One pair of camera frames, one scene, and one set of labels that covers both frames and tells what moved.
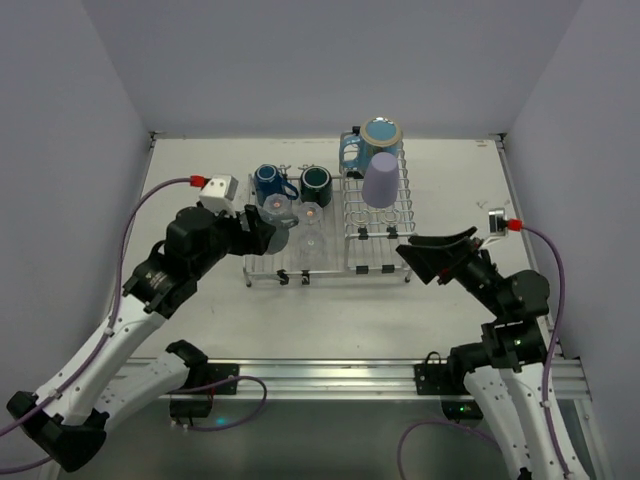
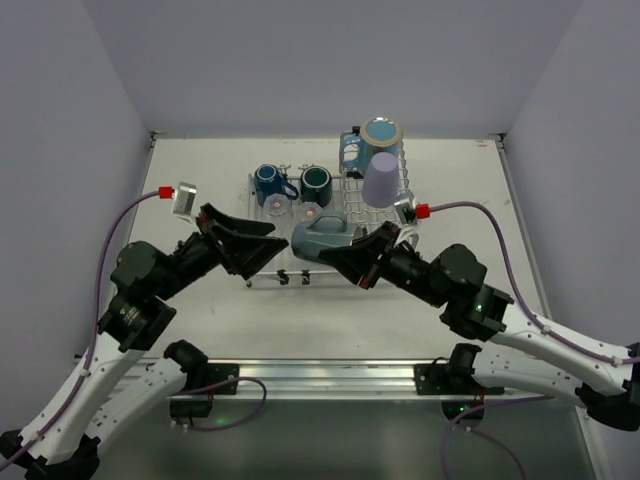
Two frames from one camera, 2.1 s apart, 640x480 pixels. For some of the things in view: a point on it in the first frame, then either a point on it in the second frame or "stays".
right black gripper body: [455, 265] -> [381, 257]
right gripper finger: [442, 238] -> [358, 260]
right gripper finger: [439, 263] -> [387, 235]
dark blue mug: [268, 180] stays
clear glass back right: [310, 213] stays
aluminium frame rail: [338, 379] stays
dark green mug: [316, 185] stays
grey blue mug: [283, 219] -> [323, 231]
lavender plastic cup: [381, 180] stays
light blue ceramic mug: [377, 135] stays
